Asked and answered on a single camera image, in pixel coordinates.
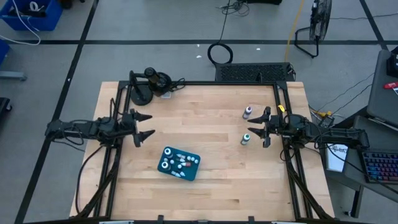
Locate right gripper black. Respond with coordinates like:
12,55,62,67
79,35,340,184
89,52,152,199
248,106,285,148

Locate blue plastic crate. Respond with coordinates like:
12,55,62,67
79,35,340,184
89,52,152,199
0,0,64,32
0,40,10,65

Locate black camera cable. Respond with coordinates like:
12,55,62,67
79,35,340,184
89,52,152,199
170,77,187,91

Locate black floor fan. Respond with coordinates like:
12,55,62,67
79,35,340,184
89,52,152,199
294,0,333,59

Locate black frame cable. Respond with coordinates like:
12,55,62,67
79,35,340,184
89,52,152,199
74,145,105,215

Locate black mesh computer case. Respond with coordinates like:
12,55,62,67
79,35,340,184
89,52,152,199
215,62,297,83

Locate black desk device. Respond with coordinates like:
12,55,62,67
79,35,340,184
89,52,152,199
386,46,398,78

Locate black power box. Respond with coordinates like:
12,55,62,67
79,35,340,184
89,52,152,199
318,115,336,128

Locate coiled black cable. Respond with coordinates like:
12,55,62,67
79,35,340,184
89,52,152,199
207,42,234,65

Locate white cable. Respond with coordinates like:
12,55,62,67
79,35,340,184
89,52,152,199
0,0,43,46

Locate black aluminium table frame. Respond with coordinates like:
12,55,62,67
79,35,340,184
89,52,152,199
70,80,335,224

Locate grey metal bar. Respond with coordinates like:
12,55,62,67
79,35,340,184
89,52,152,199
0,71,27,81

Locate teal plastic bin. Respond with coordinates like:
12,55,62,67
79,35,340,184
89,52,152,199
157,146,201,182

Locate black camera on round stand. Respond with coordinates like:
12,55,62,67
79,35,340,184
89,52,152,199
129,67,173,106

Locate backlit computer keyboard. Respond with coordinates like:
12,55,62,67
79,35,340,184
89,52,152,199
360,149,398,184

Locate grey desk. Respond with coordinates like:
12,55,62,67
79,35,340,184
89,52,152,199
366,46,398,128
341,115,398,218

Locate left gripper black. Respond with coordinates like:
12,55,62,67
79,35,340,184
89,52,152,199
120,108,156,148

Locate white printed paper sheet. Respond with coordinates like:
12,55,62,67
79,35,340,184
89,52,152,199
325,144,349,173

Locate tangled black cables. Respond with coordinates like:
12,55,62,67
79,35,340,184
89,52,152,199
217,0,251,17

